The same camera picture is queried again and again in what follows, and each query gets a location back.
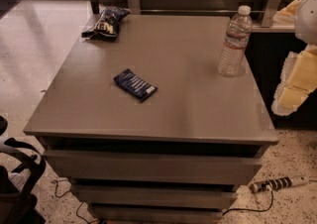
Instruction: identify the blue chip bag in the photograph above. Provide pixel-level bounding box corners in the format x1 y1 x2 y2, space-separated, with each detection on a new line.
81 6 131 40

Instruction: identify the black chair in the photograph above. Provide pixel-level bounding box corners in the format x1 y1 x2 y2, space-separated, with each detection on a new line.
0 116 46 224

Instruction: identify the black power cable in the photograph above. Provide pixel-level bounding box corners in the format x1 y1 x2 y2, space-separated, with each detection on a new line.
221 189 275 217

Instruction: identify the white power strip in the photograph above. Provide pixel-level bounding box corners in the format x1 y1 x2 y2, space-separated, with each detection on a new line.
250 175 309 193

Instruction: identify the blue rxbar blueberry wrapper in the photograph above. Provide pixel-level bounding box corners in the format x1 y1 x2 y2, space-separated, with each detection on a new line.
113 68 158 102

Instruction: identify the clear plastic water bottle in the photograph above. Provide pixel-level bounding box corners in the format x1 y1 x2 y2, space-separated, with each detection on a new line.
218 5 253 77

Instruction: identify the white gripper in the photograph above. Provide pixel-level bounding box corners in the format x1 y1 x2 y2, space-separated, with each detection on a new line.
271 0 317 116

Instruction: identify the grey drawer cabinet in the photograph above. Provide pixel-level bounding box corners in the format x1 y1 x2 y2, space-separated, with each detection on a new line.
25 15 277 224

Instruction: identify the right metal bracket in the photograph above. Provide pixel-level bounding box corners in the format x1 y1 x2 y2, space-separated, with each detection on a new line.
260 0 281 28

